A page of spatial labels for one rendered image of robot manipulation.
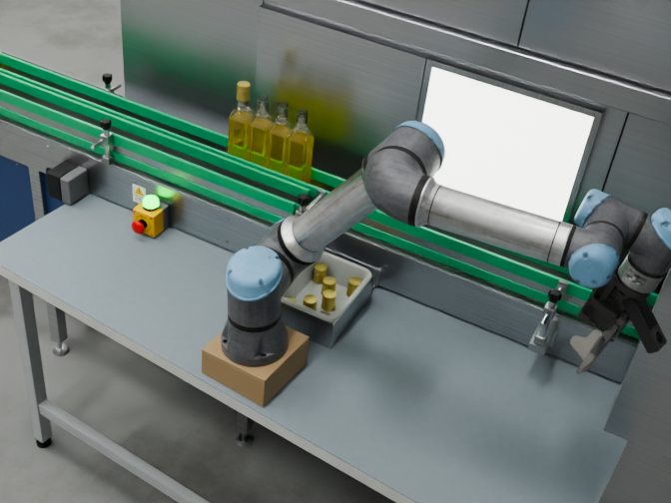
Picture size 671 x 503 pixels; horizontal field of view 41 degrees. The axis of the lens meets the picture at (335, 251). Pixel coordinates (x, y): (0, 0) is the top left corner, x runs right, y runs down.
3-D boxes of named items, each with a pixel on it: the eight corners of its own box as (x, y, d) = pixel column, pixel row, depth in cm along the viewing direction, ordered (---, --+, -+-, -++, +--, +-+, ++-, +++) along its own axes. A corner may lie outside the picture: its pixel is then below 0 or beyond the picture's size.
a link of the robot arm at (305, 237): (233, 263, 200) (395, 136, 164) (264, 230, 211) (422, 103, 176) (270, 302, 202) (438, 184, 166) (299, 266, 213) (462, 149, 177)
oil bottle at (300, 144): (309, 196, 241) (316, 127, 228) (299, 206, 237) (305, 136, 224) (291, 189, 243) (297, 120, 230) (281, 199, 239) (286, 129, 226)
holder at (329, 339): (378, 287, 234) (382, 263, 230) (331, 348, 214) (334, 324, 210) (322, 263, 240) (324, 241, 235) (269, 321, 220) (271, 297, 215)
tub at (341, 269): (371, 297, 230) (375, 270, 225) (331, 348, 214) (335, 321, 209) (312, 272, 236) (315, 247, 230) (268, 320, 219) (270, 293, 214)
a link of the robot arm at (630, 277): (671, 268, 167) (655, 285, 161) (658, 286, 170) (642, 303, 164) (636, 246, 169) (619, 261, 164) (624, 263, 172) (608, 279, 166)
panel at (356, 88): (567, 229, 223) (605, 108, 203) (564, 235, 221) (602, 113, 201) (258, 119, 252) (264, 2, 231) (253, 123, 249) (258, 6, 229)
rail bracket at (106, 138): (117, 164, 246) (115, 121, 237) (100, 175, 240) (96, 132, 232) (105, 159, 247) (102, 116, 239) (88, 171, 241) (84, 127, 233)
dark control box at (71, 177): (90, 194, 255) (87, 169, 249) (71, 207, 249) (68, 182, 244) (67, 184, 257) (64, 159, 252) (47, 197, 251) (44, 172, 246)
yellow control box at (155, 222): (170, 227, 246) (169, 205, 241) (153, 241, 241) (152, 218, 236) (149, 218, 248) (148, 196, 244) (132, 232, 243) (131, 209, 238)
